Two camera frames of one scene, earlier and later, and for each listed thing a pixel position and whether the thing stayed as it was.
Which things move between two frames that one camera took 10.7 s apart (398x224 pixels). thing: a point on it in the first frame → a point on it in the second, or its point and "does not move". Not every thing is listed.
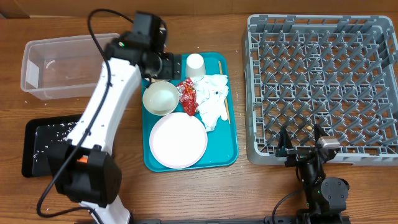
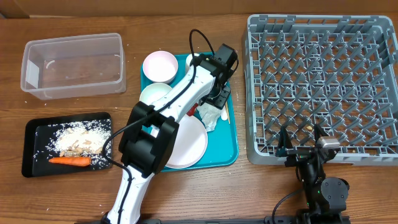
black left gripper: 173,70 → 219,100
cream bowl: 160,98 does not move
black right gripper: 296,154 does not move
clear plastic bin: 63,68 does not move
